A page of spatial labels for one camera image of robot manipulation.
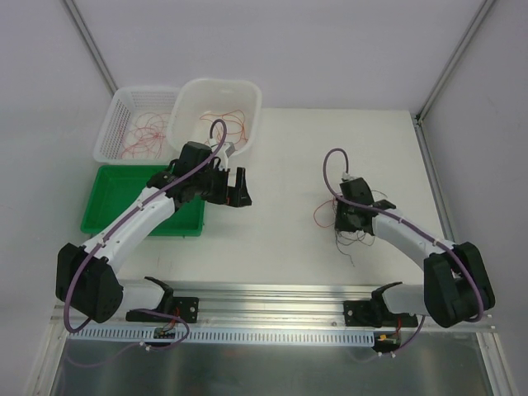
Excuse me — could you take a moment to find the black white-striped cable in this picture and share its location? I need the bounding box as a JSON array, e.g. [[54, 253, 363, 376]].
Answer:
[[332, 188, 391, 267]]

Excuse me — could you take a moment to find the orange cable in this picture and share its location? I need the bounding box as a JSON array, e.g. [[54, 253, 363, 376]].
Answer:
[[313, 197, 343, 229], [199, 109, 249, 144]]

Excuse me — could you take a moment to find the pink cable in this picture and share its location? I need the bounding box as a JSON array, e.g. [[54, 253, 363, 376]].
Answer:
[[123, 111, 170, 160]]

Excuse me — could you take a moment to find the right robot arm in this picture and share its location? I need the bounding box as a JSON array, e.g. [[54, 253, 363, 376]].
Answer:
[[334, 175, 496, 328]]

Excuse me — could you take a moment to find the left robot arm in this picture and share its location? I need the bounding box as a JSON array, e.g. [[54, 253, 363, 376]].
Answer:
[[55, 142, 252, 323]]

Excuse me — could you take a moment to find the white plastic tub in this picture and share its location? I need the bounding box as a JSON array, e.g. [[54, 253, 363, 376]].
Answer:
[[166, 78, 262, 164]]

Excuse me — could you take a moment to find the white perforated basket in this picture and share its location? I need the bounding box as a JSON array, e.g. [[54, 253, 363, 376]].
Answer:
[[92, 86, 179, 165]]

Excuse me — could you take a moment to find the green plastic tray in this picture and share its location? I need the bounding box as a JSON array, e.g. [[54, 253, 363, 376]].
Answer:
[[80, 165, 205, 238]]

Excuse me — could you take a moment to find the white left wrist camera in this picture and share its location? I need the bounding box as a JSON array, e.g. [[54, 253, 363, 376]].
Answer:
[[207, 139, 236, 171]]

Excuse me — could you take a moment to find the red cable in basket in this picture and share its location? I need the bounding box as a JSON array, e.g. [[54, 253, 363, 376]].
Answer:
[[119, 122, 167, 159]]

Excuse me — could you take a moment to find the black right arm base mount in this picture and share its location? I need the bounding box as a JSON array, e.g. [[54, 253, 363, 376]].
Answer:
[[343, 300, 418, 328]]

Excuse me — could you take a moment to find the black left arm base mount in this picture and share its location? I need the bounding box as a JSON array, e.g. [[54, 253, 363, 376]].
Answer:
[[125, 295, 200, 323]]

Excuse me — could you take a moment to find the white slotted cable duct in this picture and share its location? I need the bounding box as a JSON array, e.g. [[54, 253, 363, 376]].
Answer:
[[72, 325, 375, 348]]

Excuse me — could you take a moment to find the left aluminium frame post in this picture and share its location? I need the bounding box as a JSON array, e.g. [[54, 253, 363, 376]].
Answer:
[[61, 0, 119, 96]]

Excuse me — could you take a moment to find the aluminium frame post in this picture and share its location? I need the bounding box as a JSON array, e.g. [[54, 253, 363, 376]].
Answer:
[[416, 0, 497, 126], [61, 0, 119, 96]]

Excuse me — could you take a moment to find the right aluminium frame post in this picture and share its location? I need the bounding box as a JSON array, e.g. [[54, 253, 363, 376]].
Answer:
[[416, 0, 497, 126]]

